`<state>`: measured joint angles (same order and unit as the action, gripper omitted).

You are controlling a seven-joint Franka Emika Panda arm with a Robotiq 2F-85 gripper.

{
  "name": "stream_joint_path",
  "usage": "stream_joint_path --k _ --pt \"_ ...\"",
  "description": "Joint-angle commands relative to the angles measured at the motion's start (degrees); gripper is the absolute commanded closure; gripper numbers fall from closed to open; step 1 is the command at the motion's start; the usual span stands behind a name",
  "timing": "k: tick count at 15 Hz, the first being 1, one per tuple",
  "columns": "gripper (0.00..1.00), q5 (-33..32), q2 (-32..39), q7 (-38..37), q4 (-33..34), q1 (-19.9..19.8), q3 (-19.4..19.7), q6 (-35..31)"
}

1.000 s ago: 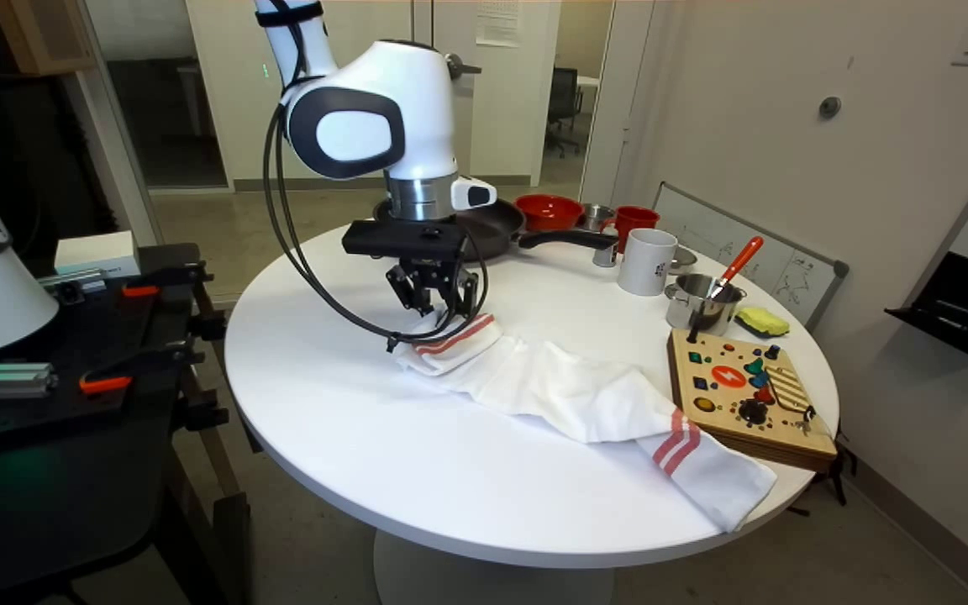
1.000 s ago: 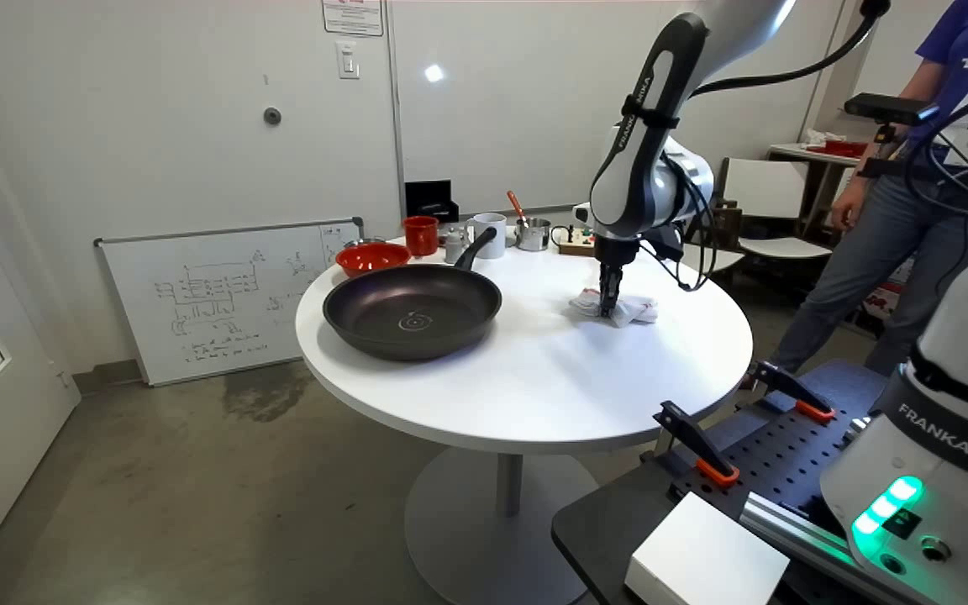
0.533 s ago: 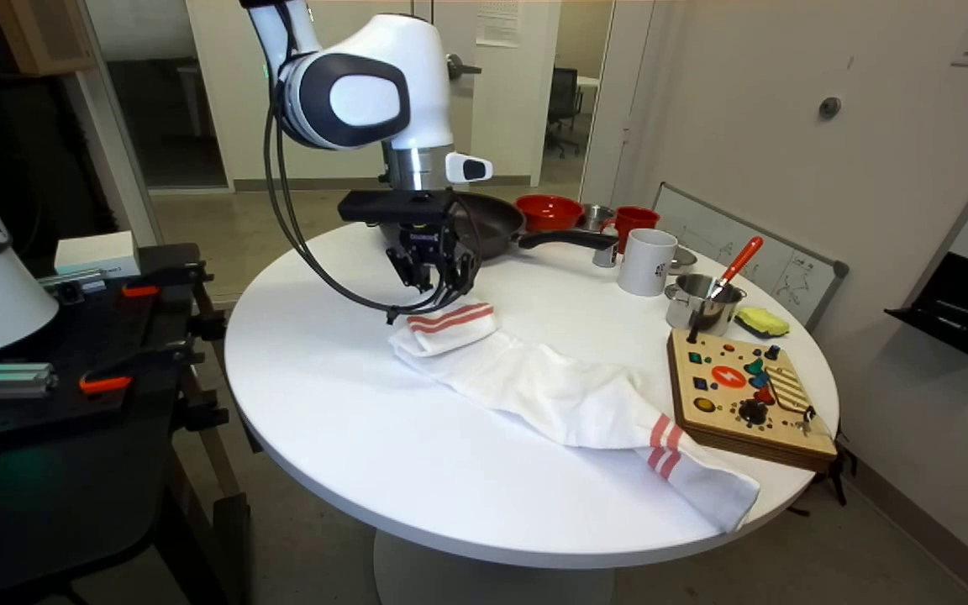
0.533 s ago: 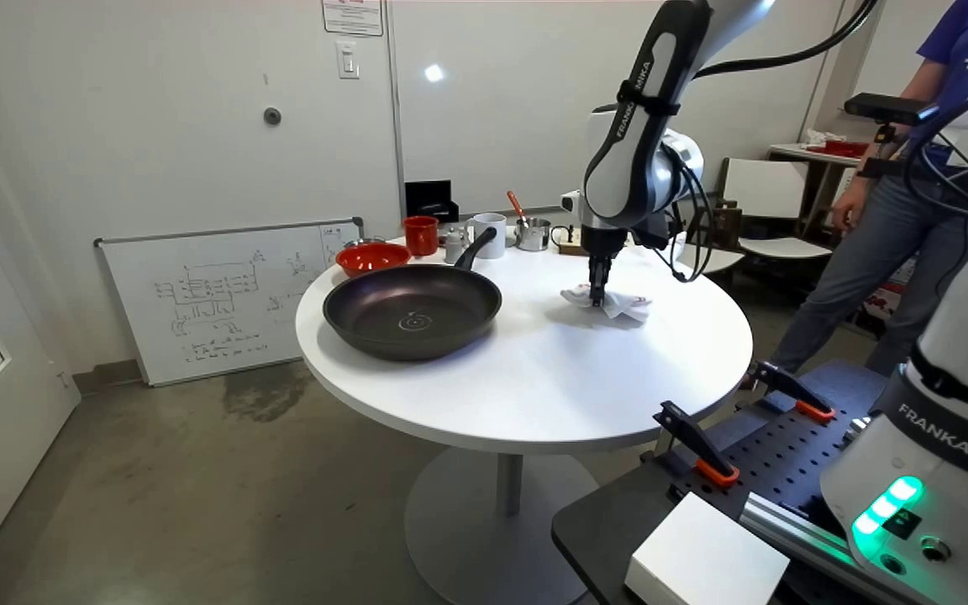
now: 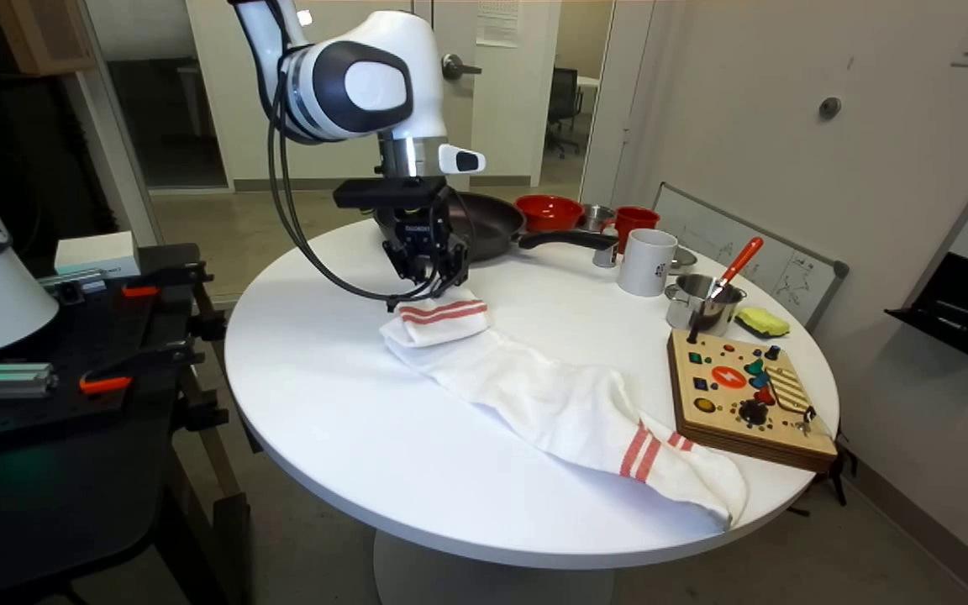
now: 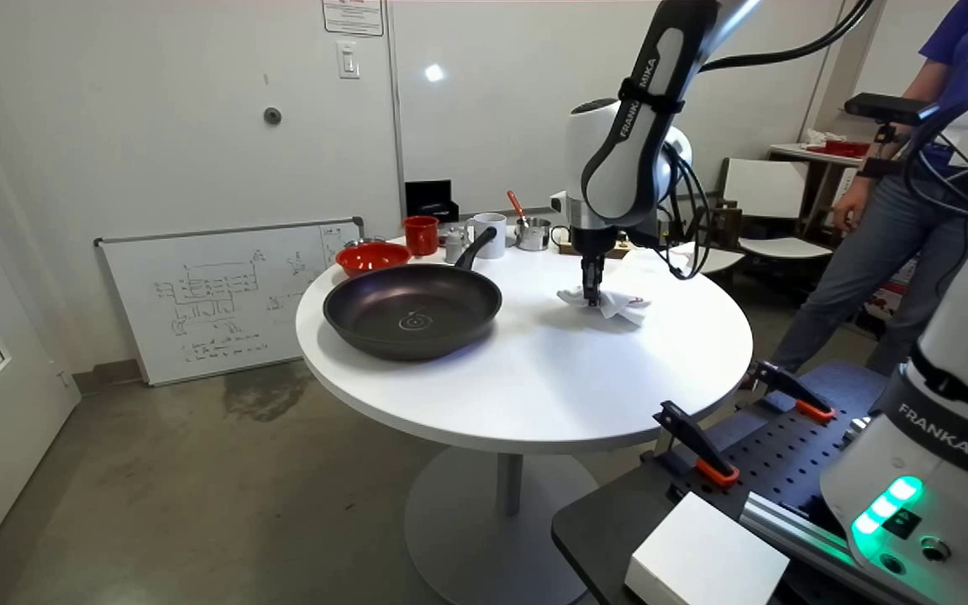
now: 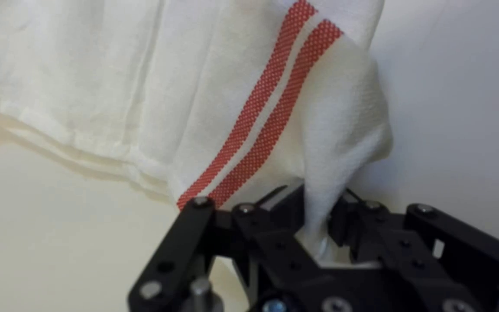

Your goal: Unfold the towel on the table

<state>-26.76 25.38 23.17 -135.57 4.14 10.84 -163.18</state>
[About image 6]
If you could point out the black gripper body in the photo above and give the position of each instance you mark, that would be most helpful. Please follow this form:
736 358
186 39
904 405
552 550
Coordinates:
597 247

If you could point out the white towel with red stripes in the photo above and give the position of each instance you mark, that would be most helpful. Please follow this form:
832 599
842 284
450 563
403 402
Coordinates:
624 305

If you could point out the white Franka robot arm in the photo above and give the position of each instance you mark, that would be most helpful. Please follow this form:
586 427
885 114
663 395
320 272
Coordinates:
959 339

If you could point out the small steel pot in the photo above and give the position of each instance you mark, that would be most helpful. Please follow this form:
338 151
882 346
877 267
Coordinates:
532 236

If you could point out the white mug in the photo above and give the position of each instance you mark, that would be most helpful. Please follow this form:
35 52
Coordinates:
493 222

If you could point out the white chair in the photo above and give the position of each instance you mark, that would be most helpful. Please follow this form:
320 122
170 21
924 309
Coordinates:
763 188
720 260

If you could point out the steel cup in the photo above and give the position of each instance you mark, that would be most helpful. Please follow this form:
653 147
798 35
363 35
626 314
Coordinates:
454 239

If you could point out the red cup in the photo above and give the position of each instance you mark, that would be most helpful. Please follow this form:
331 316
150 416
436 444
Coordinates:
420 236

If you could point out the black frying pan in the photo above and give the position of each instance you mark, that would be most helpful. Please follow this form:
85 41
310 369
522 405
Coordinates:
412 314

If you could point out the red bowl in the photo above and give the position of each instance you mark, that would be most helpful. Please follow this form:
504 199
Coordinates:
370 256

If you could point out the background desk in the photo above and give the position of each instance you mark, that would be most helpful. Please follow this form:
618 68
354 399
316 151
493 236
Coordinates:
809 152

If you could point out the person in blue shirt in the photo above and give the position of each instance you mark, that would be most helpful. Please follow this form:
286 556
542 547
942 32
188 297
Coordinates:
875 256

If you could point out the white box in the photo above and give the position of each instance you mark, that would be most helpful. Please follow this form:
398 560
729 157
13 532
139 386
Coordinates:
707 560

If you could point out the black flat panel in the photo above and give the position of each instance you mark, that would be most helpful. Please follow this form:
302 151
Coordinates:
875 106

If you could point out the whiteboard with drawings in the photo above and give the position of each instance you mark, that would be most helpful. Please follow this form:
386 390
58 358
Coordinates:
225 305

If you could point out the black wall holder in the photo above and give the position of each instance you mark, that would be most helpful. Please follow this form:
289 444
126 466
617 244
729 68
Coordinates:
431 203

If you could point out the white table pedestal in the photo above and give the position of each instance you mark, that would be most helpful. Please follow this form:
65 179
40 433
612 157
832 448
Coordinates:
470 526

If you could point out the aluminium rail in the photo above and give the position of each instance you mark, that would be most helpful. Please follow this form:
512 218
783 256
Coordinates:
789 522

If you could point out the white light switch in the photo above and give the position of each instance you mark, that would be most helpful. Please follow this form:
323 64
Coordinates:
347 62

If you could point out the white wall sign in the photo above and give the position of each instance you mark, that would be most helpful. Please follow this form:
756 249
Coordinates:
351 16

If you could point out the round dark wall fitting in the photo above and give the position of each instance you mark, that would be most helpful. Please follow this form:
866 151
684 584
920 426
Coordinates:
271 117

